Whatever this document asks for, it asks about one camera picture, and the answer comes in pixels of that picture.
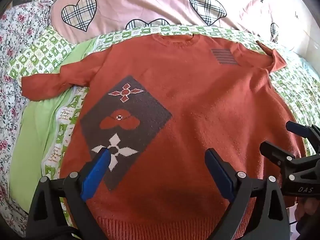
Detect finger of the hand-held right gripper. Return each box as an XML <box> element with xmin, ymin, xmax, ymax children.
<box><xmin>259</xmin><ymin>141</ymin><xmax>297</xmax><ymax>178</ymax></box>
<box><xmin>286</xmin><ymin>121</ymin><xmax>320</xmax><ymax>140</ymax></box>

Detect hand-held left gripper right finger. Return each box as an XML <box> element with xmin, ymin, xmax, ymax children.
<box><xmin>204</xmin><ymin>148</ymin><xmax>292</xmax><ymax>240</ymax></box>

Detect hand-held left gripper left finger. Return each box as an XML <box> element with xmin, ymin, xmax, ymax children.
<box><xmin>25</xmin><ymin>147</ymin><xmax>112</xmax><ymax>240</ymax></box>

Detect orange knit sweater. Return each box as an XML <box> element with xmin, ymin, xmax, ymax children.
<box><xmin>21</xmin><ymin>34</ymin><xmax>308</xmax><ymax>240</ymax></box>

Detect person's right hand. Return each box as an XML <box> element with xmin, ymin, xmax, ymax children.
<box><xmin>294</xmin><ymin>197</ymin><xmax>320</xmax><ymax>230</ymax></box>

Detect green checked blanket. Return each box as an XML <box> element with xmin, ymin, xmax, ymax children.
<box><xmin>40</xmin><ymin>24</ymin><xmax>320</xmax><ymax>230</ymax></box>

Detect light green plain cloth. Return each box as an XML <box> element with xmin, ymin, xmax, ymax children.
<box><xmin>9</xmin><ymin>39</ymin><xmax>97</xmax><ymax>213</ymax></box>

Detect floral bed sheet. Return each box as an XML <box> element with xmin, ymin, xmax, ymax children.
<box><xmin>0</xmin><ymin>0</ymin><xmax>63</xmax><ymax>230</ymax></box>

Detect green checked pillow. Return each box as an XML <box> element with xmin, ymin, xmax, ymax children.
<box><xmin>7</xmin><ymin>26</ymin><xmax>77</xmax><ymax>79</ymax></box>

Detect pink pillow with plaid hearts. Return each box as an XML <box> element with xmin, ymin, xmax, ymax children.
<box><xmin>50</xmin><ymin>0</ymin><xmax>304</xmax><ymax>43</ymax></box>

